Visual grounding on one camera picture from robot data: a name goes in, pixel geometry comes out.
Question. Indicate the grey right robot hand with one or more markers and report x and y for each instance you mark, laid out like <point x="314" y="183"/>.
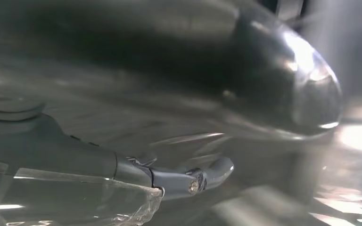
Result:
<point x="168" y="78"/>

